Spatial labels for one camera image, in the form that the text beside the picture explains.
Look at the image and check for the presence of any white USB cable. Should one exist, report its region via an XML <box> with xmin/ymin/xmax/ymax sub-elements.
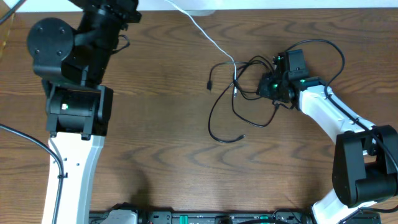
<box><xmin>164</xmin><ymin>0</ymin><xmax>239</xmax><ymax>99</ymax></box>

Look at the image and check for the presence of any black USB cable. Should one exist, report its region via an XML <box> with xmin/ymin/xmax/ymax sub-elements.
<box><xmin>207</xmin><ymin>55</ymin><xmax>279</xmax><ymax>144</ymax></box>
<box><xmin>206</xmin><ymin>60</ymin><xmax>265</xmax><ymax>101</ymax></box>

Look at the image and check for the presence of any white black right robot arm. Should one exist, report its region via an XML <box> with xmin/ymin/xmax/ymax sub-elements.
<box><xmin>257</xmin><ymin>50</ymin><xmax>397</xmax><ymax>223</ymax></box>

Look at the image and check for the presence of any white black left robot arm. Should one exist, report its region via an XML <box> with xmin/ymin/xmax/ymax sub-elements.
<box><xmin>27</xmin><ymin>0</ymin><xmax>141</xmax><ymax>223</ymax></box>

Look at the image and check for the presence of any black right camera cable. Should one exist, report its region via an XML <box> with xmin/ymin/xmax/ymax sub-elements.
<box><xmin>284</xmin><ymin>39</ymin><xmax>398</xmax><ymax>214</ymax></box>

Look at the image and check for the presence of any black camera cable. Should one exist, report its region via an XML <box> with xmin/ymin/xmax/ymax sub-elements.
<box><xmin>0</xmin><ymin>0</ymin><xmax>68</xmax><ymax>224</ymax></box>
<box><xmin>284</xmin><ymin>39</ymin><xmax>398</xmax><ymax>214</ymax></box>

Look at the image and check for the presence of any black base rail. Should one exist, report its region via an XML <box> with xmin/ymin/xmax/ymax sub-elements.
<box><xmin>88</xmin><ymin>203</ymin><xmax>382</xmax><ymax>224</ymax></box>

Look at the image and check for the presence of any black left camera cable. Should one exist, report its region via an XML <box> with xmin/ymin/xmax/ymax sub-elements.
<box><xmin>0</xmin><ymin>0</ymin><xmax>68</xmax><ymax>224</ymax></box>

